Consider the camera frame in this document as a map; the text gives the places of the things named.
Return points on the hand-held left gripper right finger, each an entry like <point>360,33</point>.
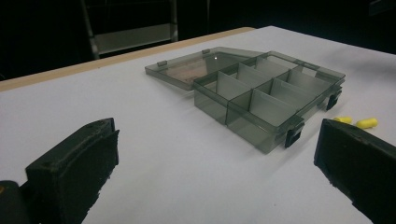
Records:
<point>358,157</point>

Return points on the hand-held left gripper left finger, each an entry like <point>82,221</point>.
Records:
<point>71,168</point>

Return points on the yellow foam earplug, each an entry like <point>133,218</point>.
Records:
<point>367,123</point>
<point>343,119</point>

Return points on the grey transparent compartment box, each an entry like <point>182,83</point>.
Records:
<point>249,93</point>

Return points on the metal shelf rack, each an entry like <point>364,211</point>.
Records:
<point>130,34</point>

